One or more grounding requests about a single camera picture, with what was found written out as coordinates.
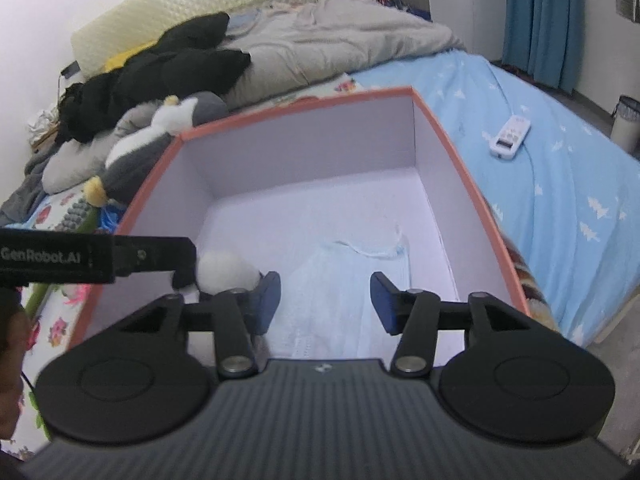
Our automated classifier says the small panda plush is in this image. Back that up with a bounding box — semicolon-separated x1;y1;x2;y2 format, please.
172;250;262;296

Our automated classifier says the blue face mask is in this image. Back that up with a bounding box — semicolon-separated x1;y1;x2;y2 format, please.
265;234;411;363

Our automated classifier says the blue plastic snack bag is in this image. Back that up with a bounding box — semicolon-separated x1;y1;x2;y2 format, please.
98;204;126;233

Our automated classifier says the person's left hand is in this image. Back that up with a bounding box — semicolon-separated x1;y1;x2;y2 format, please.
1;287;32;440

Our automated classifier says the green massage hammer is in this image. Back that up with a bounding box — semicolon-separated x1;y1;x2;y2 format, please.
23;191;100;320

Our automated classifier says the dark grey blanket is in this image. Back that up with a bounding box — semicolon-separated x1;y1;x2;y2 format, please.
1;144;58;228

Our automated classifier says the grey white penguin plush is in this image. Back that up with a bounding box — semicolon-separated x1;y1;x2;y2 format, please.
84;91;229;208

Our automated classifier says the white crumpled cloth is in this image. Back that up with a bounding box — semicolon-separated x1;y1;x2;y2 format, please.
26;103;58;148

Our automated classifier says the orange cardboard storage box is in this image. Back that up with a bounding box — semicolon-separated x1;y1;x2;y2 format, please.
67;86;532;366

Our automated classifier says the black puffer jacket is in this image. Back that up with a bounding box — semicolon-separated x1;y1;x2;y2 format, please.
55;12;252;145

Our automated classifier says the yellow pillow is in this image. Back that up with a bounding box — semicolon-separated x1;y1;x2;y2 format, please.
102;41;155;73

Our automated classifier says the light blue bed sheet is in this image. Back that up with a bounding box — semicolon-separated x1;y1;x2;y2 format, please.
353;50;639;346

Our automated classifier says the white remote control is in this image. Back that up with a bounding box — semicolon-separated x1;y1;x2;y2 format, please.
489;115;530;160

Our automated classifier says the grey duvet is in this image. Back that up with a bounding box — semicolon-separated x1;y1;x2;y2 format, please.
41;0;469;196

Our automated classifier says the white mesh waste bin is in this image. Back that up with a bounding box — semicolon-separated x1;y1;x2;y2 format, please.
611;96;640;154

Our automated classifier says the blue curtain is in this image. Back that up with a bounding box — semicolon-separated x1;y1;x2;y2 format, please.
502;0;585;93

